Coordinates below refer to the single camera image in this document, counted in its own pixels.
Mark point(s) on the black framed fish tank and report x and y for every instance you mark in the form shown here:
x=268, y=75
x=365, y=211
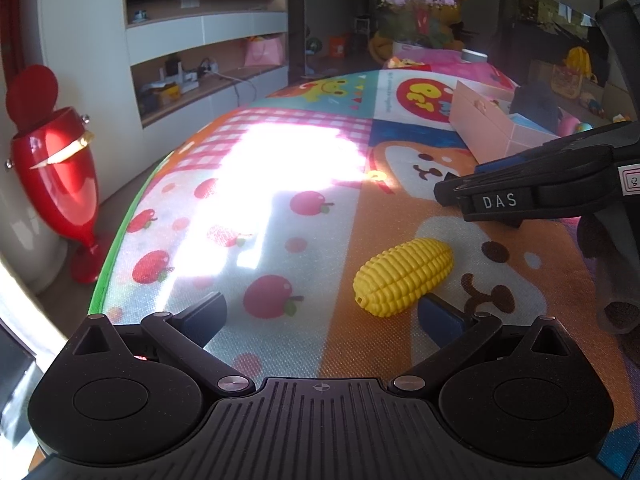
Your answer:
x=530, y=40

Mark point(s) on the person's right hand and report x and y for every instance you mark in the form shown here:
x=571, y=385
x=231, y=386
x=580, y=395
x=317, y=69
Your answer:
x=617, y=270

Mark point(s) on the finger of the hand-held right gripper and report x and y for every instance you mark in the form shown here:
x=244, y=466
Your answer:
x=500, y=202
x=575, y=145

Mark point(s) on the red goblet-shaped bin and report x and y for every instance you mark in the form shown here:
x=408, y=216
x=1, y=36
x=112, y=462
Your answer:
x=55, y=180

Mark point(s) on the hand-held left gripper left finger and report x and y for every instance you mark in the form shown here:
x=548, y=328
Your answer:
x=205, y=317

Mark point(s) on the colourful cartoon play mat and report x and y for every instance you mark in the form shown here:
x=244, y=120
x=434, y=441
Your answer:
x=400, y=210

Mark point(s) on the yellow cardboard box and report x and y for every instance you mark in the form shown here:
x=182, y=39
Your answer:
x=164, y=95

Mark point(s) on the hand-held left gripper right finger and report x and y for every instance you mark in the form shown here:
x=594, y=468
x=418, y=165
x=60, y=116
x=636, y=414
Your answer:
x=440, y=317

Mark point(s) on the orange bucket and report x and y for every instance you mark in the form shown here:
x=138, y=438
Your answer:
x=339, y=46

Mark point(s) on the blue and white packet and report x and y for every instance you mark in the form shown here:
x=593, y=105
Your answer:
x=535, y=105

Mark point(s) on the pink cardboard box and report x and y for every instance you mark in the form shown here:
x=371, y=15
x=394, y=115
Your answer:
x=480, y=125

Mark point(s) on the yellow and pink snack packet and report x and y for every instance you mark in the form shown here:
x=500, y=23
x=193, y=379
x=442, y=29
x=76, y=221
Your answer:
x=407, y=62

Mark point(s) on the yellow and pink toy bag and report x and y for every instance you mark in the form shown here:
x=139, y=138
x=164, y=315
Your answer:
x=575, y=72

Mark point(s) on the purple flower bouquet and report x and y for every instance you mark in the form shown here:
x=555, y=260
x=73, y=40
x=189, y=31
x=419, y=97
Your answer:
x=415, y=0

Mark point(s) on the yellow toy corn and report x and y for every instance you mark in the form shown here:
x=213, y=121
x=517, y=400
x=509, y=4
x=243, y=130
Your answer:
x=400, y=275

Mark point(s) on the small green desk fan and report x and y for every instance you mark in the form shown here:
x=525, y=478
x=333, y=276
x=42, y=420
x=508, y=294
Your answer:
x=313, y=47

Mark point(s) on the white wall shelf unit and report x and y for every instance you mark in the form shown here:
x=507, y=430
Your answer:
x=165, y=27

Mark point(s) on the grey cylinder speaker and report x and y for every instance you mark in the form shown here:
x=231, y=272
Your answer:
x=474, y=56

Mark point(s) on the pink gift bag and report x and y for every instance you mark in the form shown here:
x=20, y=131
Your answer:
x=264, y=51

